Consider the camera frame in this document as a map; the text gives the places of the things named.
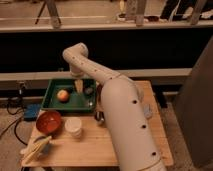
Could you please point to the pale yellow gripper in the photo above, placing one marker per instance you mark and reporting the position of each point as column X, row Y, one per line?
column 79, row 85

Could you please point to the black handled brush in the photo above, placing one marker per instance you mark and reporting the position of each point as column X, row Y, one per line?
column 87, row 91

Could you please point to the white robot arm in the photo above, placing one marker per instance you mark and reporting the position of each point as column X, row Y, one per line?
column 128, row 116

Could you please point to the green plastic tray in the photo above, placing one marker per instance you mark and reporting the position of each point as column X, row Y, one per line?
column 77, row 103

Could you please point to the peach apple fruit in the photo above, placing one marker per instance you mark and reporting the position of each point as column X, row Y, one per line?
column 62, row 95

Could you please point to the small metal cup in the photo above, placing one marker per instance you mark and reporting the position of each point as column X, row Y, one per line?
column 99, row 117

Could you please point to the white plastic cup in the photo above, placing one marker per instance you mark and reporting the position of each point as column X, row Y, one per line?
column 73, row 125

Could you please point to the red wooden bowl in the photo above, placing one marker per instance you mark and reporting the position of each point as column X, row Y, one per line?
column 48, row 122

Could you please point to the blue box on floor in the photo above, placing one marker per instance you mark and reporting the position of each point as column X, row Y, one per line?
column 31, row 112

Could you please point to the wooden table board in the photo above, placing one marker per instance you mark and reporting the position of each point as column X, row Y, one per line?
column 94, row 148

